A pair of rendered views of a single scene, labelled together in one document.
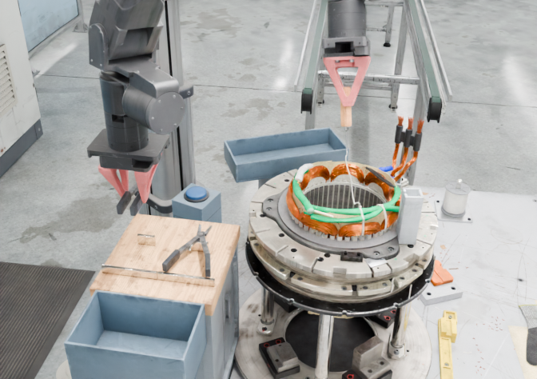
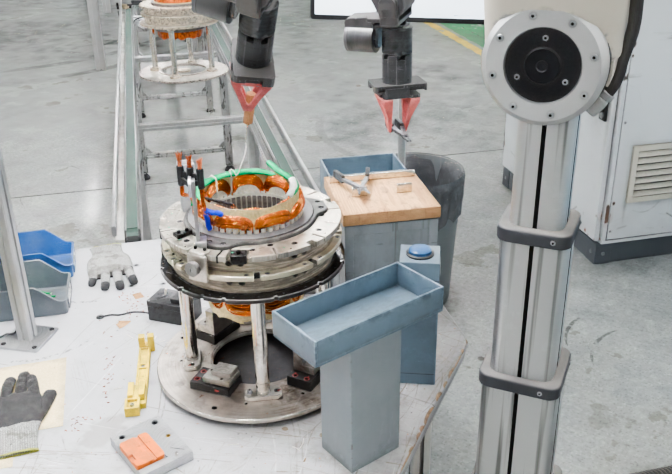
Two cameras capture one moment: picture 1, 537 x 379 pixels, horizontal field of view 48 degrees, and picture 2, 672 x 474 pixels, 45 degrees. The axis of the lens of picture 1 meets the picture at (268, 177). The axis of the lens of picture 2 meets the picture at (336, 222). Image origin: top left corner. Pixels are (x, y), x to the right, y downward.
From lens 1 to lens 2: 2.18 m
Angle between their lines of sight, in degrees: 120
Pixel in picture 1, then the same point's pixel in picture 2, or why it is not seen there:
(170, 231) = (396, 201)
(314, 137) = (335, 344)
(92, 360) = (377, 164)
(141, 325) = not seen: hidden behind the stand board
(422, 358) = (167, 357)
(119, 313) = not seen: hidden behind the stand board
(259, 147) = (403, 317)
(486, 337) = (93, 408)
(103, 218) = not seen: outside the picture
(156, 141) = (379, 83)
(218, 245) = (348, 201)
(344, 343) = (246, 365)
